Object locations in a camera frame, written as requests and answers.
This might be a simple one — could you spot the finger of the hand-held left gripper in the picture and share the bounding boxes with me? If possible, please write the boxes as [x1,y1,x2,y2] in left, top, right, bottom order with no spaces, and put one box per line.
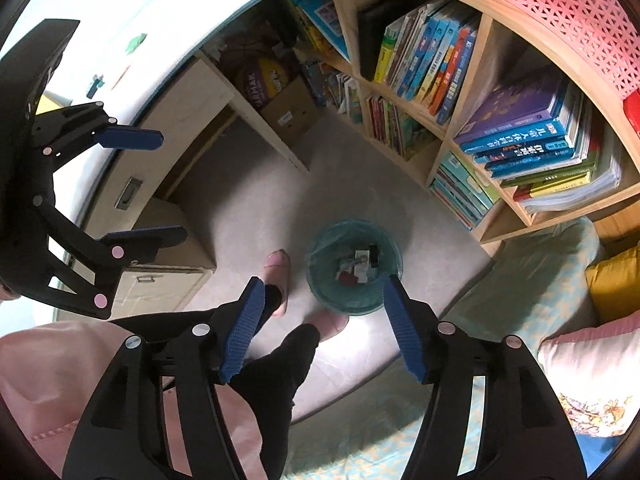
[2,180,189,320]
[31,101,165,172]

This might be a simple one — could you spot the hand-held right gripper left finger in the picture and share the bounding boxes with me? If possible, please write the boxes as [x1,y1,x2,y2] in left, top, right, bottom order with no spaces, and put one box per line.
[62,277,267,480]

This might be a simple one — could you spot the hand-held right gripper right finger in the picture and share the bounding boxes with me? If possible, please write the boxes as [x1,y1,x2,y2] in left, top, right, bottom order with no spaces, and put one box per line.
[382,275,590,480]

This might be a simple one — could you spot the orange clay bag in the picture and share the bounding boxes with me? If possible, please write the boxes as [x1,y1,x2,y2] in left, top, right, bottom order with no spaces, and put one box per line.
[110,62,133,92]

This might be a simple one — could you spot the teal trash bin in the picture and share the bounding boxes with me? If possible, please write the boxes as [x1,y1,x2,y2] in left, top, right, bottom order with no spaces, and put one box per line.
[306,219,404,317]

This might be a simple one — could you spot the wooden desk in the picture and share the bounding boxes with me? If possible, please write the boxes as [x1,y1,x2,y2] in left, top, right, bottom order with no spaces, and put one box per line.
[82,50,311,233]

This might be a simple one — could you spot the wooden drawer cabinet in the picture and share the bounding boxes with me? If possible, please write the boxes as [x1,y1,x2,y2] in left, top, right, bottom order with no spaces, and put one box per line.
[107,197,217,320]

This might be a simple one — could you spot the person's pink slipper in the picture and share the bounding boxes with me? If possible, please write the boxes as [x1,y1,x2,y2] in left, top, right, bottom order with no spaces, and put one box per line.
[305,307,351,343]
[260,249,292,318]

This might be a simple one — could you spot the person's black trouser leg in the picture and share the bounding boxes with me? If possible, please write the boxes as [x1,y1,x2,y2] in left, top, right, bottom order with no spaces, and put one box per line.
[227,322,321,480]

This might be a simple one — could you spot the flat blue books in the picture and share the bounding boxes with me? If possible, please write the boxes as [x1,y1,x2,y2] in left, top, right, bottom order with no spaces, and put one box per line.
[429,152,501,232]

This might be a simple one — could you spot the cardboard box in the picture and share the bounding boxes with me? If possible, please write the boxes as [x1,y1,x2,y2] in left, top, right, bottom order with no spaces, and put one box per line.
[260,77,321,148]

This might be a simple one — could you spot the pink printed pillow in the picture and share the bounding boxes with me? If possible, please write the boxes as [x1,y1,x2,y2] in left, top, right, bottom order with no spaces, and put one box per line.
[537,317,640,453]

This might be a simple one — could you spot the row of slim picture books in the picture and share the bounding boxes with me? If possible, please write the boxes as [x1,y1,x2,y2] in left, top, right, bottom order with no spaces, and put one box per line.
[300,60,441,161]

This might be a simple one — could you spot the yellow pillow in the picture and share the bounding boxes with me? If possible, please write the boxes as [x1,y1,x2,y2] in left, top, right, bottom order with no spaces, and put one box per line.
[585,247,640,326]

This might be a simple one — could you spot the stack of blue purple books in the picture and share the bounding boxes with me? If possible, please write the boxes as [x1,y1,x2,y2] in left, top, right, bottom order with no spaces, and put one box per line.
[454,67,623,213]

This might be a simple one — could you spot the blue picture books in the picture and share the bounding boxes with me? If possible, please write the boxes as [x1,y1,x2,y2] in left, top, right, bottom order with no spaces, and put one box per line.
[285,0,351,61]

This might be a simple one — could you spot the low wooden bookcase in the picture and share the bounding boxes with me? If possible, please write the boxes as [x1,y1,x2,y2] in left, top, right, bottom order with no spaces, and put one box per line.
[280,0,640,246]

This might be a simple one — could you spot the thick red book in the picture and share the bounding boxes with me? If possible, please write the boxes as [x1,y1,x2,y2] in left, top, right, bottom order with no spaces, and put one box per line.
[622,89,640,138]

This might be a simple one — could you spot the pink perforated basket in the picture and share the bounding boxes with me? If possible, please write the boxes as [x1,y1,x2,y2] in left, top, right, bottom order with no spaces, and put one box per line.
[492,0,640,102]

